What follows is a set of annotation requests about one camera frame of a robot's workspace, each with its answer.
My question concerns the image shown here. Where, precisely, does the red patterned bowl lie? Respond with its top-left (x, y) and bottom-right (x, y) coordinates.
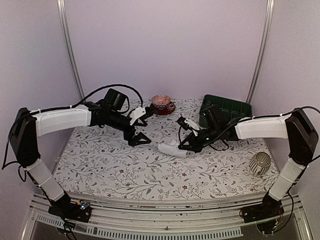
top-left (151, 94), bottom-right (171, 110)

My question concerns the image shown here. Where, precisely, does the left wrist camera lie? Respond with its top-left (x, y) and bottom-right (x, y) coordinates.
top-left (128, 106), bottom-right (146, 126)

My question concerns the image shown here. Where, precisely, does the aluminium frame post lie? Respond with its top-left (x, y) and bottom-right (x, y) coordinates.
top-left (56, 0), bottom-right (85, 100)
top-left (246, 0), bottom-right (275, 104)

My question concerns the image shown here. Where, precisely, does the floral tablecloth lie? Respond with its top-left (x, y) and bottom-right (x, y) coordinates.
top-left (54, 99), bottom-right (279, 201)

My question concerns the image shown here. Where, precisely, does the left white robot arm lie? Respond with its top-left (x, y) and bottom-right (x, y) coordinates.
top-left (2, 84), bottom-right (152, 217)

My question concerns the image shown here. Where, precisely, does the white black-trimmed underwear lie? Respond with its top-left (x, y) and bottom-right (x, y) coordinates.
top-left (157, 140), bottom-right (187, 158)

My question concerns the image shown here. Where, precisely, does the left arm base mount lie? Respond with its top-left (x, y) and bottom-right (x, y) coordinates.
top-left (48, 193), bottom-right (92, 223)

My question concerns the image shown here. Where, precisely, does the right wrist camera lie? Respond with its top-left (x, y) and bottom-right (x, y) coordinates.
top-left (176, 116), bottom-right (200, 131)

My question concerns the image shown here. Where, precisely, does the green divided organizer tray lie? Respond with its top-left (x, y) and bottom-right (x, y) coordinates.
top-left (198, 94), bottom-right (252, 128)

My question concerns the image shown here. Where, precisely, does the right aluminium frame post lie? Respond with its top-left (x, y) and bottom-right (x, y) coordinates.
top-left (246, 0), bottom-right (275, 104)

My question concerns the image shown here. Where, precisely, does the left aluminium frame post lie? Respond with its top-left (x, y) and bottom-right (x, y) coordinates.
top-left (56, 0), bottom-right (85, 100)

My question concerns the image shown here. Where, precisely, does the front aluminium rail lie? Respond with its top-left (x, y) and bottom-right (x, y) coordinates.
top-left (21, 191), bottom-right (313, 240)

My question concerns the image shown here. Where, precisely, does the striped glass mug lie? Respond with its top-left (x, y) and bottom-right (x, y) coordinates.
top-left (249, 152), bottom-right (271, 177)

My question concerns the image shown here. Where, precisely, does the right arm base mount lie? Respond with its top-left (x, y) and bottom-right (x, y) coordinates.
top-left (239, 191), bottom-right (285, 223)

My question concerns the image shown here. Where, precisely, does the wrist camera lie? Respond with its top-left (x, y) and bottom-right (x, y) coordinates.
top-left (128, 106), bottom-right (146, 126)
top-left (176, 116), bottom-right (200, 131)

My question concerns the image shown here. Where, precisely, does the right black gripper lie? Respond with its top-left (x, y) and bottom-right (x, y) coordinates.
top-left (179, 124), bottom-right (220, 153)

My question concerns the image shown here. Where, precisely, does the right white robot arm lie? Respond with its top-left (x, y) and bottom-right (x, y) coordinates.
top-left (177, 106), bottom-right (320, 218)

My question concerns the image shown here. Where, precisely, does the dark red saucer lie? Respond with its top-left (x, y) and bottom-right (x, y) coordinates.
top-left (150, 101), bottom-right (176, 116)

